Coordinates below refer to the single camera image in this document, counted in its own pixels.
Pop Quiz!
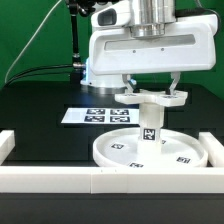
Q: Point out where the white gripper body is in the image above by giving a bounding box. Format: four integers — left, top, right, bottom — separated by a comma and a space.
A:
88, 6, 217, 75

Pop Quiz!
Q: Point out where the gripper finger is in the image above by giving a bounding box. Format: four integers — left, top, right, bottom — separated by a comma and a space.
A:
167, 72, 181, 95
122, 74, 135, 93

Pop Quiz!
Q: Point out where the white cross-shaped table base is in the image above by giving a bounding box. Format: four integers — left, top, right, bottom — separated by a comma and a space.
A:
115, 90, 188, 107

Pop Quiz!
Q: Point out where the white round table top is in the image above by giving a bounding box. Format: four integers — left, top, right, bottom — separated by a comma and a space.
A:
93, 127, 208, 169

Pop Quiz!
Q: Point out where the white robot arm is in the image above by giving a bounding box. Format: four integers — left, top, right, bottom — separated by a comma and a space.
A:
81, 0, 219, 94

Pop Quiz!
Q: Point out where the white marker sheet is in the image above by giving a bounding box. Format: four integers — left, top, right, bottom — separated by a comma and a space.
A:
61, 108, 139, 124

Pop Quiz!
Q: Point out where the white right fence bar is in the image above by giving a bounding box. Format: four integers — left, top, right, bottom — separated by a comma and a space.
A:
199, 132, 224, 168

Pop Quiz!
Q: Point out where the white fence bar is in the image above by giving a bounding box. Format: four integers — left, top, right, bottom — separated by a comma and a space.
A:
0, 166, 224, 194
199, 132, 224, 168
0, 130, 15, 166

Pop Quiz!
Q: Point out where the white left fence bar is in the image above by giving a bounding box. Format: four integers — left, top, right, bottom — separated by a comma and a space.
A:
0, 130, 15, 166

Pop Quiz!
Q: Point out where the white front fence bar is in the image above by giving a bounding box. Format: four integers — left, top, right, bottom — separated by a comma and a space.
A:
0, 166, 224, 194

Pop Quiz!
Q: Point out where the black cable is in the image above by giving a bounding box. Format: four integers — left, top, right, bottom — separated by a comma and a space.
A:
2, 64, 75, 88

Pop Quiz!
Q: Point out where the white cable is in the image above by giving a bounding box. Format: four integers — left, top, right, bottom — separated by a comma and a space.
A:
3, 0, 64, 84

